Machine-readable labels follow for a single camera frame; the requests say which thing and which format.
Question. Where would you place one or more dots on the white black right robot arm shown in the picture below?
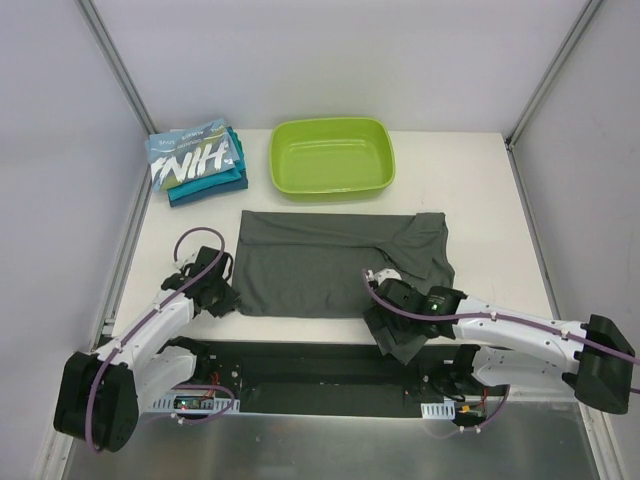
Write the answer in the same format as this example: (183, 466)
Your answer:
(499, 347)

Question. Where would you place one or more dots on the right aluminium frame post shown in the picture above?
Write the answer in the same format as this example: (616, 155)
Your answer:
(577, 31)

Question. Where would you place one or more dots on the left aluminium frame post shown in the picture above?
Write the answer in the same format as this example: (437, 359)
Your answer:
(103, 38)

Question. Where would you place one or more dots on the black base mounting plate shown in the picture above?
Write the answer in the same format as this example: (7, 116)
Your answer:
(321, 379)

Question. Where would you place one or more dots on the light blue printed folded t-shirt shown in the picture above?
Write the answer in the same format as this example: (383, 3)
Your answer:
(182, 156)

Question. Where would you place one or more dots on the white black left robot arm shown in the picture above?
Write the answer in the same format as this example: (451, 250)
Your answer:
(103, 393)

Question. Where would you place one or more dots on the white slotted cable duct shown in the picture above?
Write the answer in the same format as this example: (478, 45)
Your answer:
(445, 410)
(193, 404)

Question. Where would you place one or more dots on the aluminium frame post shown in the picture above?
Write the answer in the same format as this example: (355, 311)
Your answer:
(577, 31)
(103, 38)

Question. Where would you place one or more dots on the left white slotted cable duct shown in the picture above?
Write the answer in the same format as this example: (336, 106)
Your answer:
(193, 404)

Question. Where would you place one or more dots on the dark grey t-shirt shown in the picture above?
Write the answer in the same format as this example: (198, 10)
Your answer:
(296, 271)

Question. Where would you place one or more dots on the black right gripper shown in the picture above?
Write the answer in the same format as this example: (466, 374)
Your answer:
(388, 325)

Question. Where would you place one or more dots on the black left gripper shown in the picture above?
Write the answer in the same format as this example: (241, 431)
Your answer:
(220, 298)

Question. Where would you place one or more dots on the lime green plastic tub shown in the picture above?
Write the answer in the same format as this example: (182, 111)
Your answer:
(331, 156)

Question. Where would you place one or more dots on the teal folded t-shirt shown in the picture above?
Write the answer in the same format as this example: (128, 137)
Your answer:
(229, 181)

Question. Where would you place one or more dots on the right white slotted cable duct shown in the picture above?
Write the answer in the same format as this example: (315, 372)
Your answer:
(445, 410)

